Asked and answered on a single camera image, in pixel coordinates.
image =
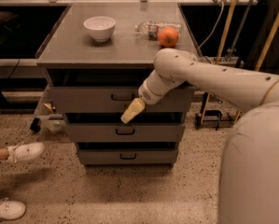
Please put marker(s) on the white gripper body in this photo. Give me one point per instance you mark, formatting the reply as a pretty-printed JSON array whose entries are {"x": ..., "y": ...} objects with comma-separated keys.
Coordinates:
[{"x": 147, "y": 93}]

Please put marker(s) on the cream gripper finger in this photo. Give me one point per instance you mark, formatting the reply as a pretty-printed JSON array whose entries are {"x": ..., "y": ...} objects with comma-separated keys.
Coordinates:
[{"x": 134, "y": 109}]

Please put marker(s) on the grey top drawer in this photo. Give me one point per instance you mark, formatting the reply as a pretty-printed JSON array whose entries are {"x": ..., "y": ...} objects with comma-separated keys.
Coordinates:
[{"x": 113, "y": 99}]

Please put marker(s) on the grey drawer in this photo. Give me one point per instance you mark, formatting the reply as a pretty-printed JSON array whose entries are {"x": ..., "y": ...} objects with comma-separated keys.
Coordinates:
[
  {"x": 123, "y": 133},
  {"x": 129, "y": 157},
  {"x": 113, "y": 99}
]

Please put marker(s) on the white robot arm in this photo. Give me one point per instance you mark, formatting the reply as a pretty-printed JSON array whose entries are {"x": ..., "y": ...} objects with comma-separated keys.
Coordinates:
[{"x": 248, "y": 190}]

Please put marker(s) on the grey drawer cabinet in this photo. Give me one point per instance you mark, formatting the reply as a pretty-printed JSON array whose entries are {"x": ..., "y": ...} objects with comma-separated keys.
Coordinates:
[{"x": 71, "y": 58}]

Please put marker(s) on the grey middle drawer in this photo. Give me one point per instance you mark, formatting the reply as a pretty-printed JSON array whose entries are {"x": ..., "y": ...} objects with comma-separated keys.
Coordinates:
[{"x": 123, "y": 133}]

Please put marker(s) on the grey bottom drawer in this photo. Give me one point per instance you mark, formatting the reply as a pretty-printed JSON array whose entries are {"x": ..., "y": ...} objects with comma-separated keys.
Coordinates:
[{"x": 129, "y": 157}]

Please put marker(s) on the orange fruit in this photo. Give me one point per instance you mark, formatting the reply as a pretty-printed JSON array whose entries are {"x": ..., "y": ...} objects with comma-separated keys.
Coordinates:
[{"x": 168, "y": 37}]

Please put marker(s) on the clear plastic water bottle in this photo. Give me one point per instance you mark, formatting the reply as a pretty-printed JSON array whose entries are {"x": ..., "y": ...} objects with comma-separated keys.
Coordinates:
[{"x": 151, "y": 29}]

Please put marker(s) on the yellow hand truck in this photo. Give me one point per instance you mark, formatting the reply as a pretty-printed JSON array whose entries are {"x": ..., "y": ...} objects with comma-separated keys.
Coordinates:
[{"x": 253, "y": 32}]

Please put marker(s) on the white ceramic bowl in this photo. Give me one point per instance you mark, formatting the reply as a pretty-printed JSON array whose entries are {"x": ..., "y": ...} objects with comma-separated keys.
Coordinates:
[{"x": 100, "y": 28}]

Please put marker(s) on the small black box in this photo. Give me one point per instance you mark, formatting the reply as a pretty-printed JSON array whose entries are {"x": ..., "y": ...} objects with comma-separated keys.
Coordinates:
[{"x": 35, "y": 125}]

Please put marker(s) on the white sneaker upper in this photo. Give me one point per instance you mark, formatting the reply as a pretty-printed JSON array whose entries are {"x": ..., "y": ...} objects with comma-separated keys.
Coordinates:
[{"x": 25, "y": 152}]

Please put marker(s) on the white sneaker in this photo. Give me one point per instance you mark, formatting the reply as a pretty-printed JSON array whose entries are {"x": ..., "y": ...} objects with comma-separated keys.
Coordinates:
[
  {"x": 25, "y": 152},
  {"x": 11, "y": 210}
]

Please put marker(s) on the white sneaker lower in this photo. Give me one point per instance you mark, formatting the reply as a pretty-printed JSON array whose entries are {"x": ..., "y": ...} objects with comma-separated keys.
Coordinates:
[{"x": 11, "y": 210}]

